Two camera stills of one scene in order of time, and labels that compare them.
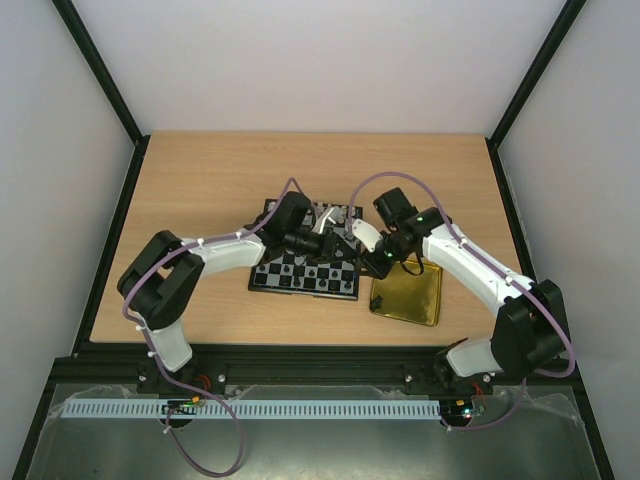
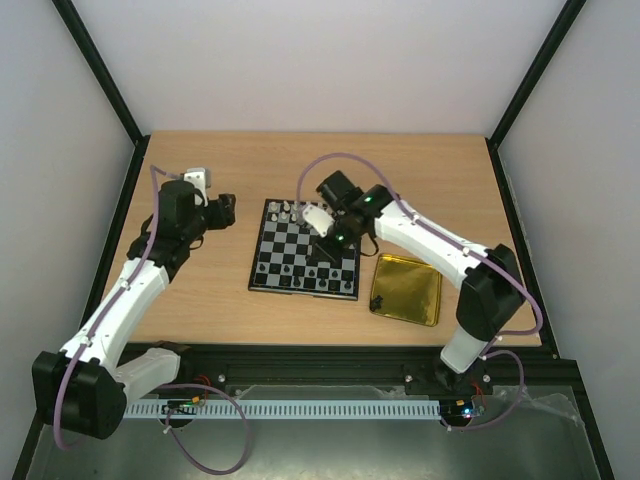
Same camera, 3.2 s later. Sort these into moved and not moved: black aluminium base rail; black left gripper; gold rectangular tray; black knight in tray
Moved: black left gripper
Not moved: black knight in tray; black aluminium base rail; gold rectangular tray
